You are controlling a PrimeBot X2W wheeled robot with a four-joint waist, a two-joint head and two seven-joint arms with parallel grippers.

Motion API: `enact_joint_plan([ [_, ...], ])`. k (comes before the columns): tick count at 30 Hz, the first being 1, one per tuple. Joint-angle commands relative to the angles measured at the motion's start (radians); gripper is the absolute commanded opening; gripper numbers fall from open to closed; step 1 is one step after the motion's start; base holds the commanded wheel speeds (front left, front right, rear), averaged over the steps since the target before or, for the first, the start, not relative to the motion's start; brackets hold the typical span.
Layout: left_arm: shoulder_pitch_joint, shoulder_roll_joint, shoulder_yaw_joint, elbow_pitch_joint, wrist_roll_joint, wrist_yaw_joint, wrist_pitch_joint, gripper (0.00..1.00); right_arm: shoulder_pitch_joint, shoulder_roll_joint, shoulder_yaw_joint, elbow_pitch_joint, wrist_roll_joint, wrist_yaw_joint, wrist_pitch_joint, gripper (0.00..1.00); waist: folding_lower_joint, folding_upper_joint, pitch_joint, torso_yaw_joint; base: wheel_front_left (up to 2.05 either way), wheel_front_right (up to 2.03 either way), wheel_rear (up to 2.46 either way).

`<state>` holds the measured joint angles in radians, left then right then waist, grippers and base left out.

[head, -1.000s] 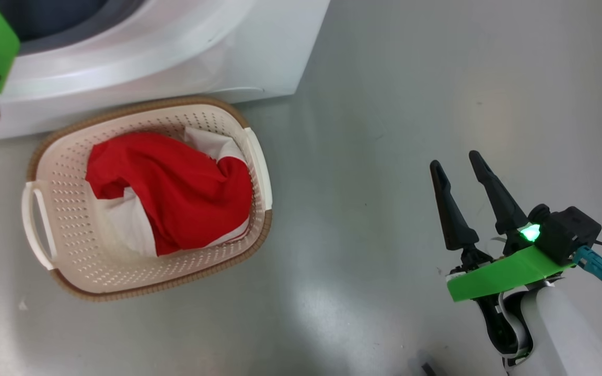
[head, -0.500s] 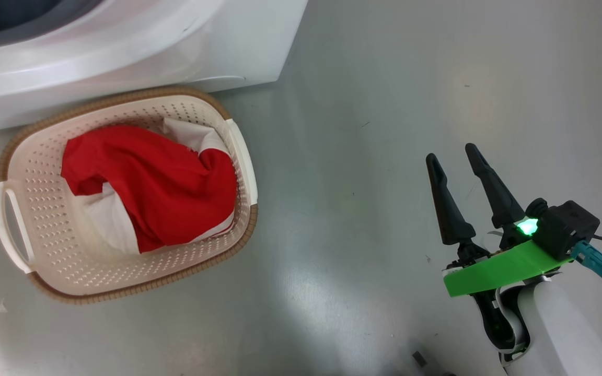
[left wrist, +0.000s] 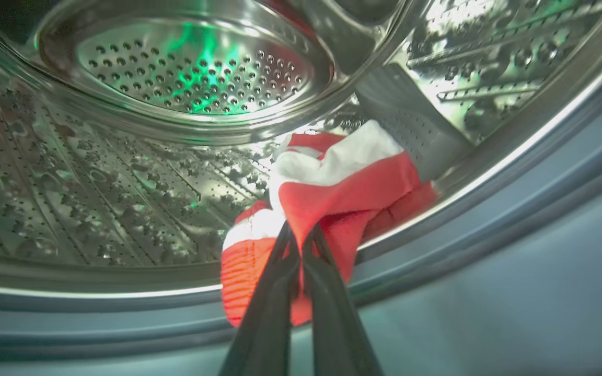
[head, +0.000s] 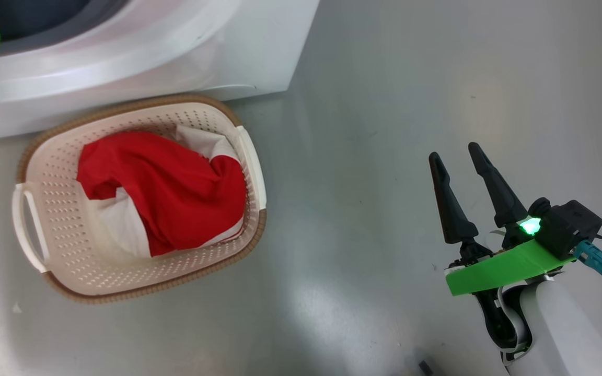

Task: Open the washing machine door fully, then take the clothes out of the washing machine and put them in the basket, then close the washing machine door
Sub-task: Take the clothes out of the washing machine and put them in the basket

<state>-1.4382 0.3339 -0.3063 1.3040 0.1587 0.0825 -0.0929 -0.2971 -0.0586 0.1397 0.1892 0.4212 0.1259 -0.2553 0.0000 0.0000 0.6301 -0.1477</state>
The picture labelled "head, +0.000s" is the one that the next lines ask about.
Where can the cream basket with brown rim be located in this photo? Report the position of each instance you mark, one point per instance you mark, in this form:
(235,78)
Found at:
(60,209)

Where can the red and white jersey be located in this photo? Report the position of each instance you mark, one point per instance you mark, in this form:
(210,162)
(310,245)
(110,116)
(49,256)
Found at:
(175,193)

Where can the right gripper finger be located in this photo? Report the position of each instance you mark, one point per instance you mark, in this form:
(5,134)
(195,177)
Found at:
(455,209)
(502,198)

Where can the grey rubber door gasket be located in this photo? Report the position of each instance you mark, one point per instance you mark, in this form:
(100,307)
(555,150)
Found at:
(71,23)

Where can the white front-load washing machine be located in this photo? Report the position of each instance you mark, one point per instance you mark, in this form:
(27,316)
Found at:
(259,52)

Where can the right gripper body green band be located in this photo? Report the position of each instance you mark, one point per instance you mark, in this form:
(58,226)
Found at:
(505,271)

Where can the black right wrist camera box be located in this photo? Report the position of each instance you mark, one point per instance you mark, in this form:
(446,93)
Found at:
(570,224)

